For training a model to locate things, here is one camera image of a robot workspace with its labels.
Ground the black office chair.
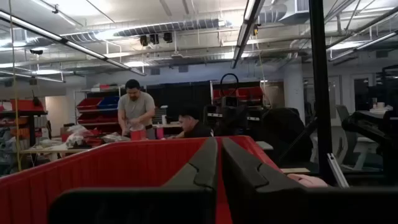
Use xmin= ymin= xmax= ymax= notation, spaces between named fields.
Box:
xmin=262 ymin=107 xmax=313 ymax=166

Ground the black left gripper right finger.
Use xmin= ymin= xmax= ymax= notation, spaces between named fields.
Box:
xmin=221 ymin=136 xmax=398 ymax=224

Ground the standing person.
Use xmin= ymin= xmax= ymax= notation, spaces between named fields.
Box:
xmin=117 ymin=79 xmax=156 ymax=140

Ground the grey office chair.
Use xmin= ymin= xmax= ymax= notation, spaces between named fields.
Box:
xmin=335 ymin=104 xmax=358 ymax=166

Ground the seated person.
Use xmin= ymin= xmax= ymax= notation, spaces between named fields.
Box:
xmin=167 ymin=107 xmax=215 ymax=139

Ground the black looped cable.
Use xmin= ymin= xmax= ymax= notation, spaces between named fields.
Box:
xmin=220 ymin=73 xmax=239 ymax=97

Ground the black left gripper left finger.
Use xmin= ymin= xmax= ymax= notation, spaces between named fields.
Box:
xmin=48 ymin=136 xmax=218 ymax=224

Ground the long ceiling light strip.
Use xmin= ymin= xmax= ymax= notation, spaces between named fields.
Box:
xmin=229 ymin=0 xmax=267 ymax=69
xmin=0 ymin=9 xmax=147 ymax=77
xmin=329 ymin=29 xmax=398 ymax=62

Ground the small red bucket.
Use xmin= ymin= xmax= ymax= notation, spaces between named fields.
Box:
xmin=129 ymin=124 xmax=147 ymax=141

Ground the silver aluminium extrusion bar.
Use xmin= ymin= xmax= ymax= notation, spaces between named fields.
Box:
xmin=326 ymin=152 xmax=351 ymax=189

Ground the silver ventilation duct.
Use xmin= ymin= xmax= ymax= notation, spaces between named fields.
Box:
xmin=62 ymin=18 xmax=224 ymax=43

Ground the cluttered white work table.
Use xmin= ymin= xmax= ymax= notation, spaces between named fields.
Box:
xmin=20 ymin=141 xmax=91 ymax=155

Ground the pink foam slide sandal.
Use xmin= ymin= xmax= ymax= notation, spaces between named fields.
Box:
xmin=286 ymin=173 xmax=329 ymax=189

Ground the metal shelf with storage bins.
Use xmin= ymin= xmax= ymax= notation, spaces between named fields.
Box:
xmin=73 ymin=86 xmax=122 ymax=134

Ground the red ribbed plastic bin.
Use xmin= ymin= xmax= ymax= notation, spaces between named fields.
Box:
xmin=0 ymin=135 xmax=282 ymax=224

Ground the black aluminium rig frame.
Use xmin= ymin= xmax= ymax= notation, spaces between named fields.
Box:
xmin=278 ymin=0 xmax=336 ymax=185

